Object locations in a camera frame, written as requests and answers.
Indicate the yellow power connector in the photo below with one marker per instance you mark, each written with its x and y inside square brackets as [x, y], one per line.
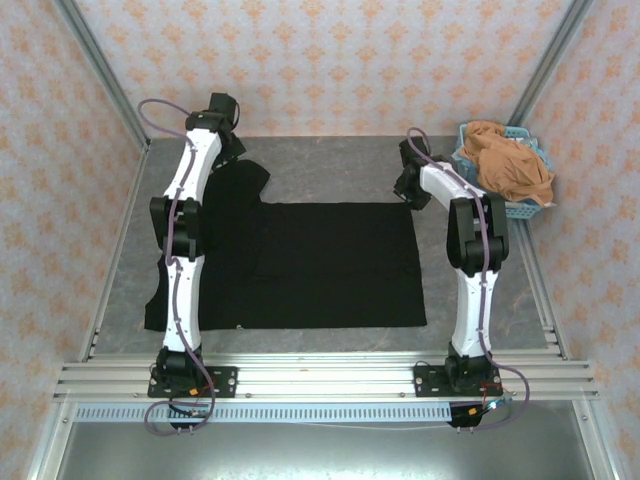
[473, 411]
[193, 392]

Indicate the black t-shirt with white print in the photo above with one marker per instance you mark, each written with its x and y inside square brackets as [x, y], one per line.
[325, 265]

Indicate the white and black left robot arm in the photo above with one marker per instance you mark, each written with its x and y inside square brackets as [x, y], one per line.
[182, 300]

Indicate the aluminium table side rail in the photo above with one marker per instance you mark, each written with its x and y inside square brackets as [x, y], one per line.
[542, 300]
[115, 250]

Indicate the orange t-shirt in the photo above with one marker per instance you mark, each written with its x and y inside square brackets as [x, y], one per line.
[505, 165]

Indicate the grey metal panel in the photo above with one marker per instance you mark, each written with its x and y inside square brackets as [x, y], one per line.
[325, 455]

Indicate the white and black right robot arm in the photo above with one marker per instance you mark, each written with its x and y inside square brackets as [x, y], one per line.
[475, 310]

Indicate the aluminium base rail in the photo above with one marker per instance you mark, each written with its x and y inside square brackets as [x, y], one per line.
[325, 380]

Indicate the aluminium frame post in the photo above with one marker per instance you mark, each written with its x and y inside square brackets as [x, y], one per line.
[100, 70]
[550, 60]

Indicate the light blue plastic basket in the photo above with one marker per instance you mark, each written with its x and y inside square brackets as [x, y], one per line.
[525, 212]

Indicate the small circuit board with LED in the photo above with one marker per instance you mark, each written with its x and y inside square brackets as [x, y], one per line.
[200, 413]
[494, 405]

